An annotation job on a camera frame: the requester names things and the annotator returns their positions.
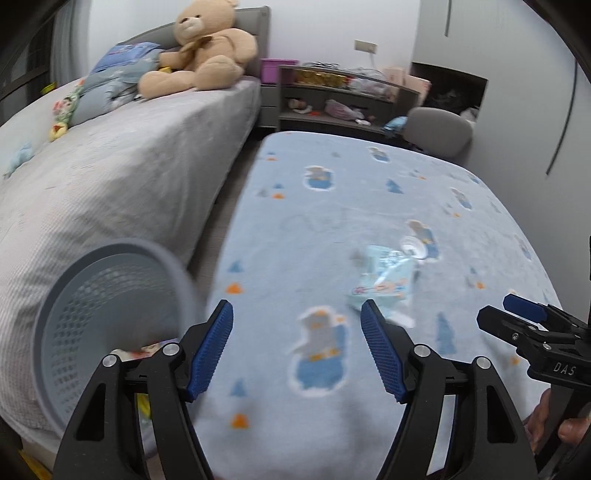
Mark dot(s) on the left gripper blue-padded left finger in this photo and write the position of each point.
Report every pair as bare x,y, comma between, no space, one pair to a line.
103,438

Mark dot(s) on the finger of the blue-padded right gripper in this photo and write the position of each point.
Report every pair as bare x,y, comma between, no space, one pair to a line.
508,328
525,308

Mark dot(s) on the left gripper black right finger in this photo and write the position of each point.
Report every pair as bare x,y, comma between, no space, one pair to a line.
487,438

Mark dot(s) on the white round plastic lid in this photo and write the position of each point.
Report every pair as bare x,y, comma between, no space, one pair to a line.
414,247

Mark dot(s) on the light blue wet-wipes packet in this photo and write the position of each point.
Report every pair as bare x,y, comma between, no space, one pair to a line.
387,277

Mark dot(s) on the grey perforated trash basket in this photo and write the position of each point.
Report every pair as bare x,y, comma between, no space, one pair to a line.
122,295

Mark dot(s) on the grey round chair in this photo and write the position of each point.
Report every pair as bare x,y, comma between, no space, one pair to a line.
438,132

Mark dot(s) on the bed with grey checked cover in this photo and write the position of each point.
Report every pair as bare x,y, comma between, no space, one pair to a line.
150,169

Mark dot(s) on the pink plastic bag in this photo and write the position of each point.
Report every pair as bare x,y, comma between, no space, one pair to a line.
340,111

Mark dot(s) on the small light blue plush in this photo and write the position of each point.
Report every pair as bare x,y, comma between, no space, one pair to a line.
22,156

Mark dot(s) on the grey low shelf unit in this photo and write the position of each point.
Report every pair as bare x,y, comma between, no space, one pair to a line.
302,107

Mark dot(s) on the gold foil packages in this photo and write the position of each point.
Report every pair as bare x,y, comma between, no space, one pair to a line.
321,78

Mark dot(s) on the grey nightstand drawers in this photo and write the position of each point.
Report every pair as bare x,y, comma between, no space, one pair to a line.
269,107

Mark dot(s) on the small green yellow doll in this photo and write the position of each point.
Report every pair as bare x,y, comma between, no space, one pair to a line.
63,111

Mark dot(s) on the light blue folded quilt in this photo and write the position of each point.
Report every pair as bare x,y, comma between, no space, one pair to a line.
109,89

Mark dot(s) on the purple storage box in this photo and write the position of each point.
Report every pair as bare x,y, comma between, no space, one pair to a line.
270,69

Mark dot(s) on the blue patterned pillow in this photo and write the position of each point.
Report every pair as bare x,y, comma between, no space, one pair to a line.
124,54

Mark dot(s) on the large tan teddy bear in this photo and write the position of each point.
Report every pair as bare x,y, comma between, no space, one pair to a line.
212,54

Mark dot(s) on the wall power socket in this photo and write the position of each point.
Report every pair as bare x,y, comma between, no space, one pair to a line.
365,46

